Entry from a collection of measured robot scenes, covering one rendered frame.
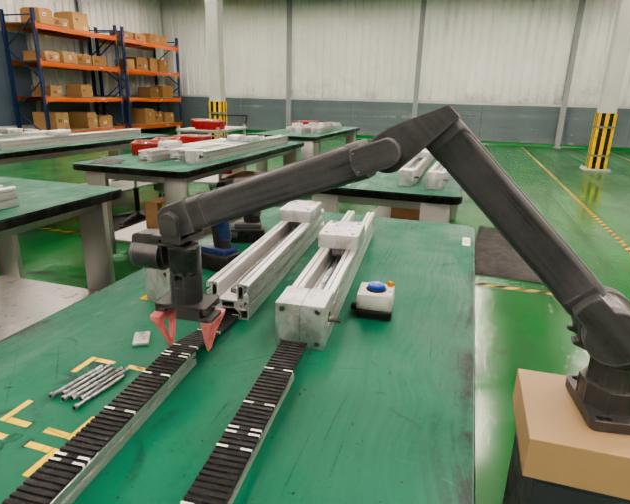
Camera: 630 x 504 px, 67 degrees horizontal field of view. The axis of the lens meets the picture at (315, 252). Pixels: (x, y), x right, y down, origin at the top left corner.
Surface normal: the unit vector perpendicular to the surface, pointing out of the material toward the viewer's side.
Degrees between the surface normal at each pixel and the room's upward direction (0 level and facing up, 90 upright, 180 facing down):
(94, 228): 90
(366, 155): 90
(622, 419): 1
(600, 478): 90
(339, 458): 0
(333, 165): 89
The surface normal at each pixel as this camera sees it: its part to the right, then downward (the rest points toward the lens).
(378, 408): 0.03, -0.95
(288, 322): -0.22, 0.29
